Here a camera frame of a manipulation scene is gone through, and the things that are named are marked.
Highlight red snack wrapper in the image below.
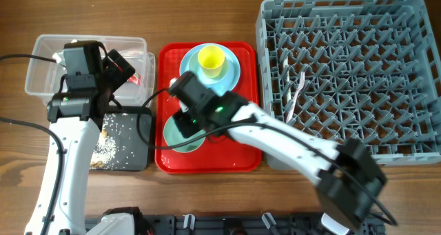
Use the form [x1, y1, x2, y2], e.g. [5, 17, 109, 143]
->
[114, 62, 141, 85]

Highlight green bowl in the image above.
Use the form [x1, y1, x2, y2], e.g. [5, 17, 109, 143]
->
[163, 117, 205, 153]

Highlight rice and food scraps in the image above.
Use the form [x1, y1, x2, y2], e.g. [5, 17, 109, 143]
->
[90, 114, 128, 170]

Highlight white plastic spoon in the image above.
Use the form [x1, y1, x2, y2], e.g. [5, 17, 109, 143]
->
[282, 56, 294, 123]

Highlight white plastic fork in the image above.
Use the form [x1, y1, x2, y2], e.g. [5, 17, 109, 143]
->
[285, 72, 305, 123]

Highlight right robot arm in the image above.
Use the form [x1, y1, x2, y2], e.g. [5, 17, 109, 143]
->
[170, 90, 398, 234]

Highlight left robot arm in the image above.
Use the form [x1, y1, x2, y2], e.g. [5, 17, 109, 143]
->
[25, 42, 135, 234]

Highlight grey dishwasher rack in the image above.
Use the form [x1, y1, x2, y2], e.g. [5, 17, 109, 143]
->
[256, 0, 440, 165]

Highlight red plastic tray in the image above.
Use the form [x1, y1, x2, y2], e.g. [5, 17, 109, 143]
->
[154, 41, 262, 174]

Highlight clear plastic bin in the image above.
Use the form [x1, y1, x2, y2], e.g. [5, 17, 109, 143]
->
[25, 34, 156, 106]

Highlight light blue plate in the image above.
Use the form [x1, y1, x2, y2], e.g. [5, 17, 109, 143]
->
[179, 43, 240, 96]

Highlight light blue bowl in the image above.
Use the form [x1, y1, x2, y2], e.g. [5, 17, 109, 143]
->
[188, 57, 228, 85]

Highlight yellow plastic cup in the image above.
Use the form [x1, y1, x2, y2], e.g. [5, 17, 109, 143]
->
[198, 45, 225, 78]

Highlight black plastic tray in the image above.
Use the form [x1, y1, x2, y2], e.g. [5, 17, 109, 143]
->
[106, 106, 154, 171]

